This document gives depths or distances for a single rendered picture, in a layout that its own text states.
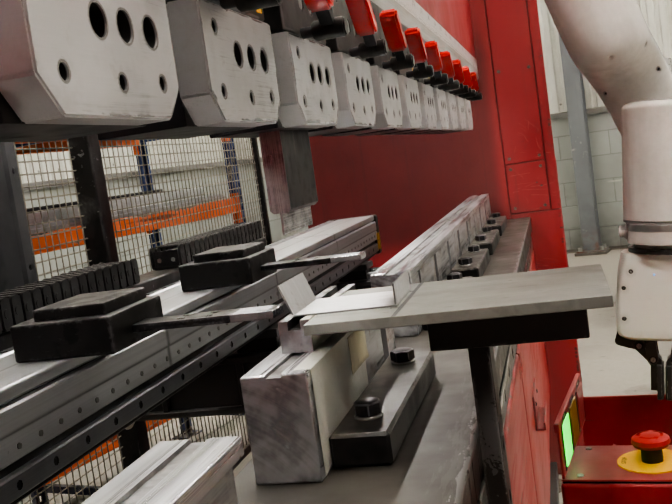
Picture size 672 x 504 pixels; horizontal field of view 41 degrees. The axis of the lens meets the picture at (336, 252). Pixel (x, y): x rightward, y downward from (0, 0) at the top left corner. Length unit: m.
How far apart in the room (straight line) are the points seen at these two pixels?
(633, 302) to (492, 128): 1.98
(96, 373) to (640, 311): 0.59
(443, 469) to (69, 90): 0.48
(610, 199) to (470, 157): 5.61
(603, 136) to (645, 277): 7.49
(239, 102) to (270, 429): 0.29
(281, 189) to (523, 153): 2.21
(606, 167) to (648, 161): 7.52
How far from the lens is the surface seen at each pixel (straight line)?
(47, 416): 0.89
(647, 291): 1.05
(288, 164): 0.84
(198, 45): 0.58
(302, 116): 0.78
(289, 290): 0.87
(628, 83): 1.11
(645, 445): 1.01
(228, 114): 0.60
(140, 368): 1.06
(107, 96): 0.45
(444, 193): 3.02
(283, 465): 0.78
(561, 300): 0.76
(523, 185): 3.00
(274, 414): 0.77
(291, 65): 0.77
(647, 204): 1.03
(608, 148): 8.53
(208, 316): 0.90
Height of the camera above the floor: 1.14
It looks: 6 degrees down
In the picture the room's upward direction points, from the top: 8 degrees counter-clockwise
